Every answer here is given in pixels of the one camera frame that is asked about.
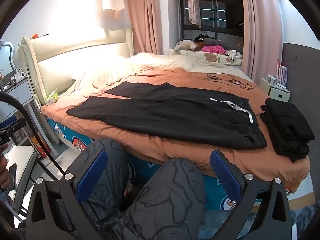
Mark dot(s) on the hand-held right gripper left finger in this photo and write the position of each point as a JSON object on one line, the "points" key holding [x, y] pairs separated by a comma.
{"points": [[92, 172]]}

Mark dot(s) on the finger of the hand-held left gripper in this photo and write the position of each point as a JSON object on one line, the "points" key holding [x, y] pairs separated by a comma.
{"points": [[15, 124]]}

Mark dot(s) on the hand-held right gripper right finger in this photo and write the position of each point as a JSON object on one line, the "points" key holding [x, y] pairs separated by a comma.
{"points": [[225, 172]]}

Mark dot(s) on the black pants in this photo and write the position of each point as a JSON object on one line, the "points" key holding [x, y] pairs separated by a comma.
{"points": [[175, 115]]}

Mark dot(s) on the person's left hand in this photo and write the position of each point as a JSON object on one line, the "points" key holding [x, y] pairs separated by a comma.
{"points": [[3, 172]]}

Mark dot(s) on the person's left leg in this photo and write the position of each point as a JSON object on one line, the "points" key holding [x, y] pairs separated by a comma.
{"points": [[110, 180]]}

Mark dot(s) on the person's leg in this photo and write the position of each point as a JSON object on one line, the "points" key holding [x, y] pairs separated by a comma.
{"points": [[110, 180], [162, 205]]}

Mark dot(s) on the white chair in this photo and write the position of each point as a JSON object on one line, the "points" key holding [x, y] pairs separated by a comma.
{"points": [[22, 155]]}

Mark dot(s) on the orange box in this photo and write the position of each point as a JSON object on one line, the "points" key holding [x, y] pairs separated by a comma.
{"points": [[35, 142]]}

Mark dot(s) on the grey bedside table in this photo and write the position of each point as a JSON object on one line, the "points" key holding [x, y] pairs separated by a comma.
{"points": [[22, 90]]}

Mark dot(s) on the green tissue box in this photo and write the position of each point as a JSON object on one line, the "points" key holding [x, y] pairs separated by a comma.
{"points": [[53, 97]]}

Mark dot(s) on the orange blanket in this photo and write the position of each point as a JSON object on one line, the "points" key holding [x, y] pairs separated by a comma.
{"points": [[140, 140]]}

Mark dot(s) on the person's right leg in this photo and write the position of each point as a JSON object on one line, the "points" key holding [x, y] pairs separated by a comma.
{"points": [[162, 205]]}

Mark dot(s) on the folded black clothes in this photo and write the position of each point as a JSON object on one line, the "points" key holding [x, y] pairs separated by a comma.
{"points": [[287, 130]]}

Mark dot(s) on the cream padded headboard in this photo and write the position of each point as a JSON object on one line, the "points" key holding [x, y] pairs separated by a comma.
{"points": [[62, 65]]}

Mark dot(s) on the white nightstand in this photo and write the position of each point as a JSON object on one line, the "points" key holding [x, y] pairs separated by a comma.
{"points": [[277, 93]]}

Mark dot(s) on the white desk organizer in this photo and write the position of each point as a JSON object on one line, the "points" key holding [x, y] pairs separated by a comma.
{"points": [[281, 73]]}

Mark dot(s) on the black white spotted cloth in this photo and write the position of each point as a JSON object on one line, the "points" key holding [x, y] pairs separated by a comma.
{"points": [[233, 55]]}

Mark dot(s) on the cream bear print pillow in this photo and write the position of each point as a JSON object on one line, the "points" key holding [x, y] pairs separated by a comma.
{"points": [[197, 55]]}

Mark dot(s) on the pink plush toy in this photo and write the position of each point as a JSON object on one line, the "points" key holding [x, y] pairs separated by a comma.
{"points": [[212, 48]]}

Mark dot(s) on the beige plush toy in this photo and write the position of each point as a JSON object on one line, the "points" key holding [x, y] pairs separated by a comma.
{"points": [[186, 45]]}

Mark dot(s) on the black plush toy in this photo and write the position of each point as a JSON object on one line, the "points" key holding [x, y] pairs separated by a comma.
{"points": [[202, 39]]}

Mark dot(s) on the pink curtain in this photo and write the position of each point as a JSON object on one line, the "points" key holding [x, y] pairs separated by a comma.
{"points": [[260, 30], [147, 17]]}

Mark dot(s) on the dark window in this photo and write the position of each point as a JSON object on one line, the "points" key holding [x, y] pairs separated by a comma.
{"points": [[220, 5]]}

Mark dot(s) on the floral hanging garment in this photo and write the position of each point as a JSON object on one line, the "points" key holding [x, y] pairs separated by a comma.
{"points": [[193, 7]]}

